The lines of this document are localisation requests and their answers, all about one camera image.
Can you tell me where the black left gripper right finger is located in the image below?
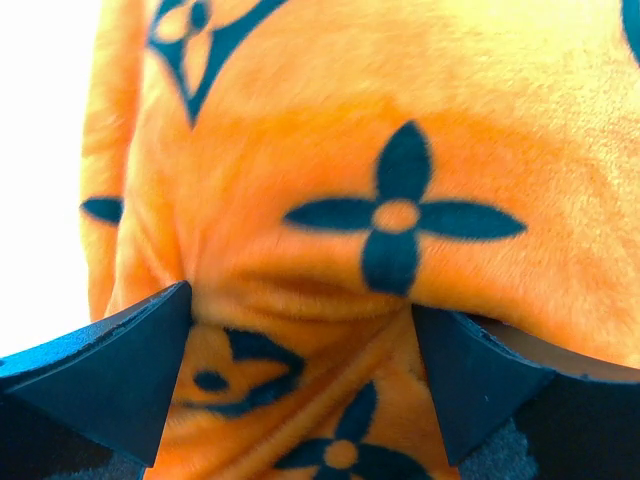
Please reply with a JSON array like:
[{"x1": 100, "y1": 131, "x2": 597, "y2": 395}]
[{"x1": 412, "y1": 306, "x2": 639, "y2": 479}]

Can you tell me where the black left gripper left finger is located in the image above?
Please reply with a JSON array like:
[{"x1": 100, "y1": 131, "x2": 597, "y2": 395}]
[{"x1": 1, "y1": 282, "x2": 192, "y2": 479}]

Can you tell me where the orange patterned pillowcase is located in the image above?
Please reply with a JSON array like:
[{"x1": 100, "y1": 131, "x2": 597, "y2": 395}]
[{"x1": 81, "y1": 1, "x2": 639, "y2": 479}]

